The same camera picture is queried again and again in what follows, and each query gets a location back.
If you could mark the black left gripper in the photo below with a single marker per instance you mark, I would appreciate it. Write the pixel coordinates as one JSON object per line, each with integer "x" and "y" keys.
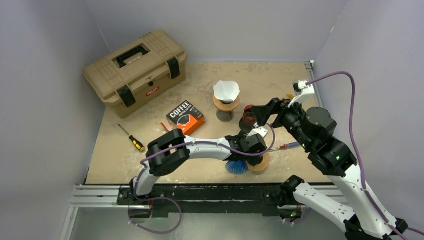
{"x": 252, "y": 159}

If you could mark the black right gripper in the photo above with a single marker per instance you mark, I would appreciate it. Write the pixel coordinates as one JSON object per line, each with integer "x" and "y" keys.
{"x": 263, "y": 112}

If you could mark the blue glass dripper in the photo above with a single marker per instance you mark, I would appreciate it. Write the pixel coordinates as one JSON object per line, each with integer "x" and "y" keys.
{"x": 237, "y": 167}

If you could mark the dark carafe with red rim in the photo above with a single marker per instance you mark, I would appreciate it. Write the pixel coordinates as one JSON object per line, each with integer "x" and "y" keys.
{"x": 248, "y": 119}

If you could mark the clear glass carafe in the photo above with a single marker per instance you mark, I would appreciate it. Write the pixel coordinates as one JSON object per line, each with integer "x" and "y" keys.
{"x": 224, "y": 116}

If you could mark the white paper coffee filter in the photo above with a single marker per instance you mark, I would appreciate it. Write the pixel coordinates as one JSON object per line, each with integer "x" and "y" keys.
{"x": 226, "y": 91}

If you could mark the black orange coffee filter box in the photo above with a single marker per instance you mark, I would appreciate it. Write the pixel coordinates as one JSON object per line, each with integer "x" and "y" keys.
{"x": 185, "y": 117}

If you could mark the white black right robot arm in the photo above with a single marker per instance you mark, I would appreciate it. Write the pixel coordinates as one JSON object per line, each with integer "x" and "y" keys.
{"x": 364, "y": 217}

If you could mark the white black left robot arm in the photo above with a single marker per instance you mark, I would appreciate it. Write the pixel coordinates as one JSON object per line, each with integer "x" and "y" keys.
{"x": 170, "y": 151}

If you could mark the yellow black pliers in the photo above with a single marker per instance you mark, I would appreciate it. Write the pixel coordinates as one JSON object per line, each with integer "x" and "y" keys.
{"x": 288, "y": 97}

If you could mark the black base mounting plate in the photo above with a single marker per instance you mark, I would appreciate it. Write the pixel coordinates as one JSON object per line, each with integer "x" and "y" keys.
{"x": 208, "y": 198}

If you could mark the yellow black screwdriver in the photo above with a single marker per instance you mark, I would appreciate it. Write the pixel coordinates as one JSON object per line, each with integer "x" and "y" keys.
{"x": 137, "y": 144}

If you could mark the tan plastic toolbox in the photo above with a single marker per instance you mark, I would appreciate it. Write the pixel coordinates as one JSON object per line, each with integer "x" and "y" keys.
{"x": 137, "y": 73}

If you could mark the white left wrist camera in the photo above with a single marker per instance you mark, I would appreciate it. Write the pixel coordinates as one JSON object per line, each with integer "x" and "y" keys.
{"x": 262, "y": 131}

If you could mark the red handled screwdriver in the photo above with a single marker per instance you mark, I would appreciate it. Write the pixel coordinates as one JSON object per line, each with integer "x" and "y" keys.
{"x": 285, "y": 146}

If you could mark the aluminium frame rail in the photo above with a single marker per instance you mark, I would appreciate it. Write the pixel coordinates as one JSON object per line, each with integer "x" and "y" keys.
{"x": 91, "y": 197}

